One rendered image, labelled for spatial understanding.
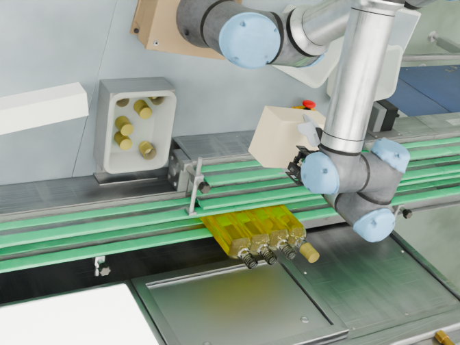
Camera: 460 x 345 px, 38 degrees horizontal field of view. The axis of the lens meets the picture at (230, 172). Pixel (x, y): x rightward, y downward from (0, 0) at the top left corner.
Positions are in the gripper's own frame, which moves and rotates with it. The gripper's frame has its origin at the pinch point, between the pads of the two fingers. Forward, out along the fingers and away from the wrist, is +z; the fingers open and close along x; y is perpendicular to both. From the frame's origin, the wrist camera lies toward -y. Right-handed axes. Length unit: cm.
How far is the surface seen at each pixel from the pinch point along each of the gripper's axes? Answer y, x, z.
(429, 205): -91, 32, 23
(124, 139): 28.0, 17.6, 28.5
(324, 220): -45, 39, 23
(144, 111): 25.1, 9.3, 28.5
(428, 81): -111, 1, 65
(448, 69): -131, -2, 74
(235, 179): 1.9, 19.2, 14.0
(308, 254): -14.5, 29.7, -5.0
